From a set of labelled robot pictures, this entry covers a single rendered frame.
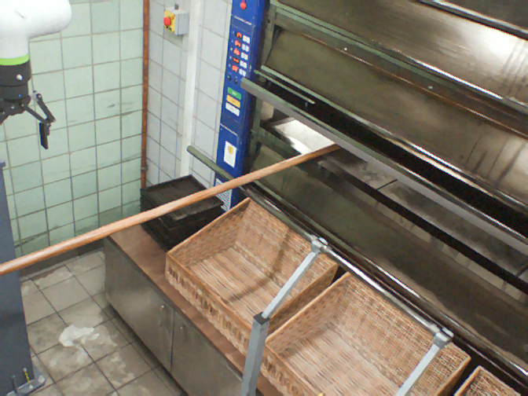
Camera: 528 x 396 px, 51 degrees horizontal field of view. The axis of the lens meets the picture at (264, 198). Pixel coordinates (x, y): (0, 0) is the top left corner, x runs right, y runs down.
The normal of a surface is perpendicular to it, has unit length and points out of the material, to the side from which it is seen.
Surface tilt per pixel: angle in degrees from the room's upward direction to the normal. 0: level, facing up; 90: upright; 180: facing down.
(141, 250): 0
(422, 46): 70
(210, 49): 90
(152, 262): 0
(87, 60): 90
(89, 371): 0
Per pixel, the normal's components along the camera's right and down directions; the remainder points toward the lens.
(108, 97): 0.67, 0.49
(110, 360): 0.14, -0.82
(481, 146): -0.64, 0.00
